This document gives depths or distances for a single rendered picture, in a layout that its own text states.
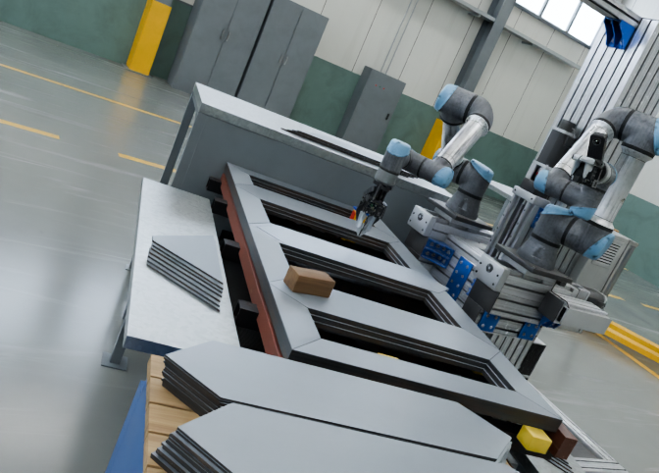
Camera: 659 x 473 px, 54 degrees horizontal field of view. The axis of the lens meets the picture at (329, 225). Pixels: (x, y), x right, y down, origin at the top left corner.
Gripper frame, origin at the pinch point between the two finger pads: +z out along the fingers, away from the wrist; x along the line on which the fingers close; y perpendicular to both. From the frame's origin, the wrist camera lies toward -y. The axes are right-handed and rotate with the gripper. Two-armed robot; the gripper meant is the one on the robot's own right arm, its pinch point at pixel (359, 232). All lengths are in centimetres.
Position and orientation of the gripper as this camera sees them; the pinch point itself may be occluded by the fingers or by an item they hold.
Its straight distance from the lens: 234.4
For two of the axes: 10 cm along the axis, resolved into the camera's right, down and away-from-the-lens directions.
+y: 0.7, 2.8, -9.6
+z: -3.9, 8.9, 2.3
